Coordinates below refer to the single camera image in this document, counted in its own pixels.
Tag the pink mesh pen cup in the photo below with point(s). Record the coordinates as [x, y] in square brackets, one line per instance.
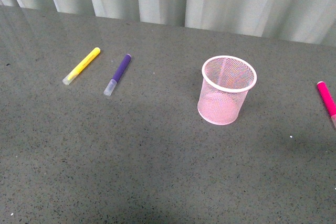
[226, 82]

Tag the yellow highlighter pen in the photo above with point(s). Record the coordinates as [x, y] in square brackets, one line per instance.
[81, 66]

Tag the pink marker pen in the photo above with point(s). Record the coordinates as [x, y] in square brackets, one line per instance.
[327, 99]

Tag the purple marker pen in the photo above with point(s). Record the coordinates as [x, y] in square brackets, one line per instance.
[117, 75]

